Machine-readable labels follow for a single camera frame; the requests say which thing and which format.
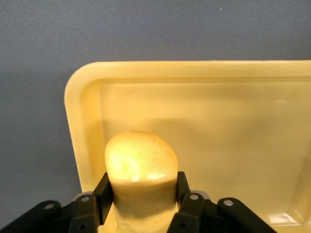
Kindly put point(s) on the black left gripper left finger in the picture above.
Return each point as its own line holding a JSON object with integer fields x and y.
{"x": 82, "y": 213}

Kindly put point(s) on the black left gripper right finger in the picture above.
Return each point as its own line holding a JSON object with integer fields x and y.
{"x": 194, "y": 216}

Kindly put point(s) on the yellow toy potato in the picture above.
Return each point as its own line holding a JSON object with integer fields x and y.
{"x": 141, "y": 155}

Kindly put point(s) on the dark grey table mat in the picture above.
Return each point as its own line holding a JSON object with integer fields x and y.
{"x": 145, "y": 29}

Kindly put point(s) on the yellow plastic tray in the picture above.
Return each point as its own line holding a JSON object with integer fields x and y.
{"x": 218, "y": 133}

